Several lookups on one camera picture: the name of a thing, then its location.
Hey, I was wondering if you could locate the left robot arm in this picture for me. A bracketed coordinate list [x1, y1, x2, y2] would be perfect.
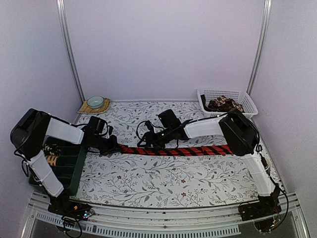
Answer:
[10, 109, 120, 215]

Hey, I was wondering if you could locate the aluminium frame post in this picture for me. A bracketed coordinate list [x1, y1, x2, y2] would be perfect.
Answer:
[56, 0, 85, 103]
[247, 0, 272, 96]

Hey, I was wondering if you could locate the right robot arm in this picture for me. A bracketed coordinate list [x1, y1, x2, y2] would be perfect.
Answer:
[137, 109, 280, 216]

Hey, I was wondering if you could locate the brown patterned tie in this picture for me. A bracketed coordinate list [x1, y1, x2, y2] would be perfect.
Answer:
[207, 95, 244, 113]

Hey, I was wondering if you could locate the floral patterned table mat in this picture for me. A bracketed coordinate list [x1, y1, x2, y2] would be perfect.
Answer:
[73, 102, 280, 208]

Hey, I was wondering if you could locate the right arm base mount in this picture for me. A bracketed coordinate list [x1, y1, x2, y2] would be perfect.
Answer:
[238, 190, 289, 234]

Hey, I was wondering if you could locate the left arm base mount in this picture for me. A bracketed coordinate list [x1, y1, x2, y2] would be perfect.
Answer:
[48, 193, 95, 232]

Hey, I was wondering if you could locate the tan patterned rolled tie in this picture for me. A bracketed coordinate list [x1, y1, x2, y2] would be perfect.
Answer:
[46, 155, 59, 167]

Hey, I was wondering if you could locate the black floral rolled tie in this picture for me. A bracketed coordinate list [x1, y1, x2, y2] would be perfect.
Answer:
[43, 144, 61, 156]

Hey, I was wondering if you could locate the white ceramic mug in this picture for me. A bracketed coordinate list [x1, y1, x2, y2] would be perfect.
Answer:
[261, 157, 272, 175]

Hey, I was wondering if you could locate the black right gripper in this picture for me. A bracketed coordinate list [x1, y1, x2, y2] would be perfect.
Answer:
[138, 126, 175, 149]

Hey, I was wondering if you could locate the right aluminium frame post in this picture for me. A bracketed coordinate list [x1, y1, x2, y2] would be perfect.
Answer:
[247, 0, 272, 96]

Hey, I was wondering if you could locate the white perforated plastic basket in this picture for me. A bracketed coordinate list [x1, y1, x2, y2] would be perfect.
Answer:
[197, 88, 258, 119]

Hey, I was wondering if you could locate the left aluminium frame post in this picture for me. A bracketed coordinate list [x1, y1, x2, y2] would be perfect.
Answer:
[56, 0, 85, 103]

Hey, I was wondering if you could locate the yellow woven coaster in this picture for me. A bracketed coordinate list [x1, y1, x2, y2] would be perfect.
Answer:
[78, 98, 111, 115]

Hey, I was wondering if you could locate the red black striped tie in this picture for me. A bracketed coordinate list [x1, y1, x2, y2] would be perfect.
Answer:
[118, 144, 233, 157]

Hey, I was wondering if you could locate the light blue bowl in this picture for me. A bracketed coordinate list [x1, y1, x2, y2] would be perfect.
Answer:
[87, 96, 105, 110]

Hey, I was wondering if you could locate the slotted aluminium front rail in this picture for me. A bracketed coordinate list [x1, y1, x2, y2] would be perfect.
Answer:
[21, 204, 310, 238]

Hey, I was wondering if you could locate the dark green divided organizer box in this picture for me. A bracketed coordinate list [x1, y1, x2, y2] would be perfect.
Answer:
[29, 137, 86, 196]

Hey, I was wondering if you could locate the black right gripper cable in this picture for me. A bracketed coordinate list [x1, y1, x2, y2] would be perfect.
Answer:
[136, 120, 180, 149]

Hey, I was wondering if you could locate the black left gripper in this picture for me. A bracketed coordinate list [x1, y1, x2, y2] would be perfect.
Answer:
[94, 134, 122, 156]

